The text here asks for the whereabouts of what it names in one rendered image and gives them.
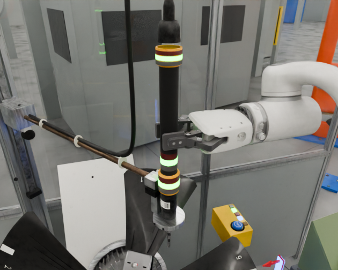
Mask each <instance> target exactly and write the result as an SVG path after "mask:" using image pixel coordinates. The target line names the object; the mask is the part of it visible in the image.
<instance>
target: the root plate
mask: <svg viewBox="0 0 338 270"><path fill-rule="evenodd" d="M127 262H131V264H132V263H137V264H138V265H137V266H136V268H132V266H131V264H129V263H127ZM151 262H152V256H150V255H147V254H143V253H138V252H135V251H130V250H128V251H127V254H126V259H125V262H124V267H123V270H150V267H151ZM143 266H145V267H146V268H143Z"/></svg>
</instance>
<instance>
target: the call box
mask: <svg viewBox="0 0 338 270"><path fill-rule="evenodd" d="M230 205H233V206H234V208H235V209H236V210H237V208H236V207H235V205H234V204H230ZM231 209H232V208H230V207H229V205H225V206H221V207H216V208H213V209H212V219H211V224H212V226H213V227H214V229H215V230H216V232H217V233H218V235H219V237H220V239H221V240H222V242H224V241H226V240H227V239H229V238H230V237H231V236H234V237H236V238H237V239H238V240H240V242H241V243H242V245H243V246H244V247H247V246H250V244H251V239H252V233H253V229H252V228H251V226H250V225H249V224H248V225H247V226H244V225H243V228H242V229H241V230H237V229H234V228H233V226H232V224H233V222H234V221H239V220H238V218H237V216H235V214H234V213H235V212H233V211H232V210H231ZM237 212H238V213H239V214H240V212H239V211H238V210H237ZM240 216H241V217H242V218H243V220H240V222H241V223H243V222H245V221H246V220H245V219H244V217H243V216H242V215H241V214H240Z"/></svg>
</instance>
